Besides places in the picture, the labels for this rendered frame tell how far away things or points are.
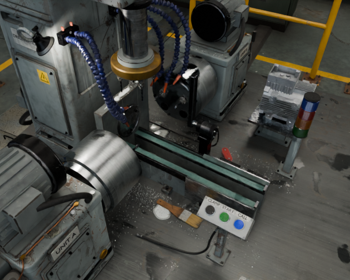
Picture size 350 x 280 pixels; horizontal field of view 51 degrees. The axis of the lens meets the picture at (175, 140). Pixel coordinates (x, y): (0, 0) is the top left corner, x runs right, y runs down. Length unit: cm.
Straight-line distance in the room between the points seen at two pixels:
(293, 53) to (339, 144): 240
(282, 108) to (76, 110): 87
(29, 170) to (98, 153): 31
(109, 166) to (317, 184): 93
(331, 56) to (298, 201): 286
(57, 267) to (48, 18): 74
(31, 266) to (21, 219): 15
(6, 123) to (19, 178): 168
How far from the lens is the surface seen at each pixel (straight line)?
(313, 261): 148
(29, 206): 94
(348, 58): 436
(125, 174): 124
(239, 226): 116
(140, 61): 127
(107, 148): 123
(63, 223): 107
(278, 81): 165
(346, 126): 206
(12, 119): 265
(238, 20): 176
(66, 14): 129
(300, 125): 150
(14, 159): 99
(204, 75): 161
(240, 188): 150
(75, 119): 148
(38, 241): 106
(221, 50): 172
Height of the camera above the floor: 203
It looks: 44 degrees down
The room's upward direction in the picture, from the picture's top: 2 degrees clockwise
